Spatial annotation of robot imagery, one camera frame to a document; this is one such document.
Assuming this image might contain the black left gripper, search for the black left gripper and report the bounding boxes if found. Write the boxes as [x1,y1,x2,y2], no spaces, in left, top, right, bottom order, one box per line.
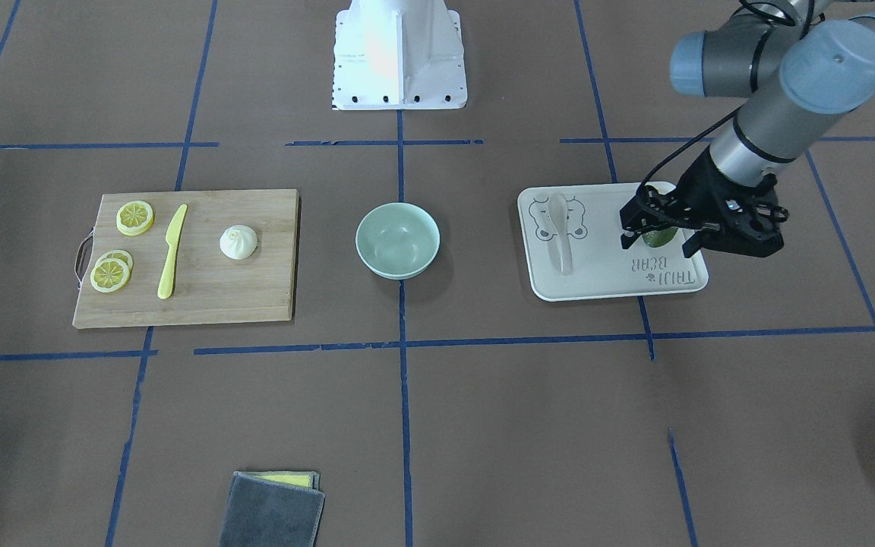
[619,151,788,258]

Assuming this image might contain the cream plastic spoon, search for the cream plastic spoon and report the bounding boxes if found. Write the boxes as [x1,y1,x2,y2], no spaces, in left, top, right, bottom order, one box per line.
[548,193,573,276]

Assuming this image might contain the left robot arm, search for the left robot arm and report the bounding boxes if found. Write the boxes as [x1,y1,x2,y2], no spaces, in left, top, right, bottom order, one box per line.
[619,1,875,258]

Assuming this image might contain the light green bowl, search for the light green bowl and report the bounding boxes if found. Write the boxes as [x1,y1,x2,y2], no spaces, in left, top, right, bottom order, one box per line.
[355,202,441,280]

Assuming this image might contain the cream bear tray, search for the cream bear tray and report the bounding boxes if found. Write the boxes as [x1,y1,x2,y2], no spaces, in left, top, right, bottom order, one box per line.
[517,182,709,302]

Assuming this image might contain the yellow sponge cloth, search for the yellow sponge cloth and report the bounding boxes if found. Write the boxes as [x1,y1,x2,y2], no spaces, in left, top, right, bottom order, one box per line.
[257,471,320,489]

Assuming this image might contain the bamboo cutting board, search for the bamboo cutting board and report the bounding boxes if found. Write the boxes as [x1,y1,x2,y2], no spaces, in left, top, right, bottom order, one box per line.
[72,189,301,329]

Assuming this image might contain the grey folded cloth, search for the grey folded cloth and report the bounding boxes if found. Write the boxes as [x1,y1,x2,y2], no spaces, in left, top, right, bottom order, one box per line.
[218,470,325,546]

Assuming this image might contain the yellow plastic knife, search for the yellow plastic knife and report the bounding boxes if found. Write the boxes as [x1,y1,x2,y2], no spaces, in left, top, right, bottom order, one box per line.
[156,204,188,300]

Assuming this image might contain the lemon slice far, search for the lemon slice far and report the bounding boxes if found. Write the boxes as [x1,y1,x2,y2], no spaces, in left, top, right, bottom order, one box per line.
[115,200,155,236]

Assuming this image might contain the lemon slice under pair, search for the lemon slice under pair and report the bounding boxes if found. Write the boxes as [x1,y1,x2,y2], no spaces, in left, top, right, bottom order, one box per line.
[96,249,134,270]

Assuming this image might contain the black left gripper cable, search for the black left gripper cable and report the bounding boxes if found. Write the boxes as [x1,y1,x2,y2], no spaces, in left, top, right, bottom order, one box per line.
[637,0,810,200]

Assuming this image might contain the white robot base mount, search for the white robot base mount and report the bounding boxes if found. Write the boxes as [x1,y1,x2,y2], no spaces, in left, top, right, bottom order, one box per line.
[331,1,469,111]

